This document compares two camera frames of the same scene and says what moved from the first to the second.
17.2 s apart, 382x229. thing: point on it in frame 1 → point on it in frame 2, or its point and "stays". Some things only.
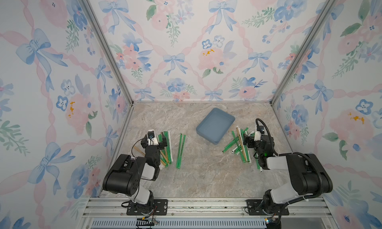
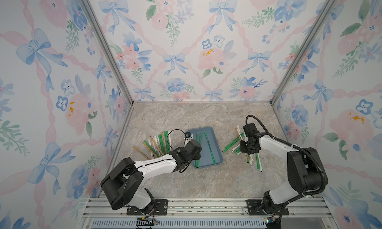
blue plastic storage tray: (214, 126) → (211, 154)
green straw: (180, 147) → (210, 149)
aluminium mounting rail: (313, 209) stays
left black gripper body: (160, 147) → (198, 156)
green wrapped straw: (258, 165) stays
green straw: (180, 150) → (197, 161)
